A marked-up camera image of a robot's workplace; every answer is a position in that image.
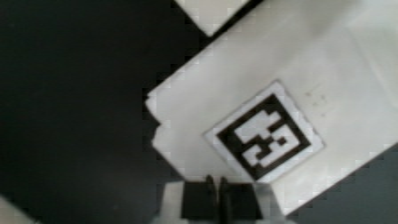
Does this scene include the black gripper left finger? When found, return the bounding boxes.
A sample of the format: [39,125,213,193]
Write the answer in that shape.
[183,176,218,224]

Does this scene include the white door panel with knob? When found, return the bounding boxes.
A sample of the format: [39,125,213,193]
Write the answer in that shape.
[145,0,398,212]

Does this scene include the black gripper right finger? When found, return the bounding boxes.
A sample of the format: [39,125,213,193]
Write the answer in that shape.
[218,178,263,224]

